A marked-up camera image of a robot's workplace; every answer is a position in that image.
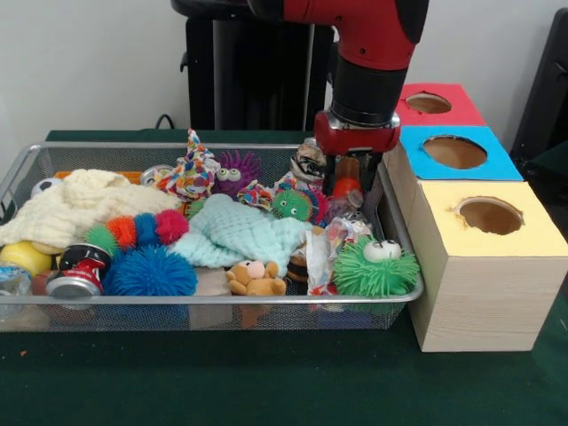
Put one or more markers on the crushed silver can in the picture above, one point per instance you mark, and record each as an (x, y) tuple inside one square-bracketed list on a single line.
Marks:
[(306, 164)]

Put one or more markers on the silver mesh bin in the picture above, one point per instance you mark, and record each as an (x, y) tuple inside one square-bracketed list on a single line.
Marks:
[(222, 300)]

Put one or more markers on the mint knitted cloth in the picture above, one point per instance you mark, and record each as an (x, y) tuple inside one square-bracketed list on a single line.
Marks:
[(235, 231)]

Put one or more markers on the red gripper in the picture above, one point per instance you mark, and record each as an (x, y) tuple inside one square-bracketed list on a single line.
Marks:
[(355, 139)]

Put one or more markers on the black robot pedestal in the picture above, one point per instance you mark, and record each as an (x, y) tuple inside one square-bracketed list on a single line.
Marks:
[(248, 80)]

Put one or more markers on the wooden box with three holes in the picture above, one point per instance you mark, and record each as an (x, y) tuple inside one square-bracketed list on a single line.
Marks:
[(488, 302)]

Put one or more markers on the cream knitted cloth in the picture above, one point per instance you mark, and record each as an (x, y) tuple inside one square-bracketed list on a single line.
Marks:
[(89, 199)]

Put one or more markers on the dark green table cloth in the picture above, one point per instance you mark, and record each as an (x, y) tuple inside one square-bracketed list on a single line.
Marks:
[(266, 381)]

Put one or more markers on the blue spiky ball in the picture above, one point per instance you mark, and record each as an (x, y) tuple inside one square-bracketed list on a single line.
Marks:
[(151, 273)]

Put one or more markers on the crushed red black can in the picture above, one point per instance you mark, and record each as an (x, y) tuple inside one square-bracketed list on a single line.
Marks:
[(80, 266)]

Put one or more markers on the purple spiky toy with eyes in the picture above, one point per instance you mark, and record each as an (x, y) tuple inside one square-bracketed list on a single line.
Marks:
[(235, 171)]

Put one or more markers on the green spiky toy with eyes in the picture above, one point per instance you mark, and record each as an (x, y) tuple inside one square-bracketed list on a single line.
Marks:
[(377, 275)]

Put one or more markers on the brown teddy bear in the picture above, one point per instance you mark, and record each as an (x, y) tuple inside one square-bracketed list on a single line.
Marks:
[(255, 281)]

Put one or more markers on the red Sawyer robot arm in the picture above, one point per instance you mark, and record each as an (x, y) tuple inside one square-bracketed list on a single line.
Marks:
[(377, 35)]

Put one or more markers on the multicolour spiky caterpillar toy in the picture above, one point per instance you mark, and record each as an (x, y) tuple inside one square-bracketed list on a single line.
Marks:
[(146, 226)]

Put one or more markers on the black chair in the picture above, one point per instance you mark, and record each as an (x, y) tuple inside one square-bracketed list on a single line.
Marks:
[(550, 89)]

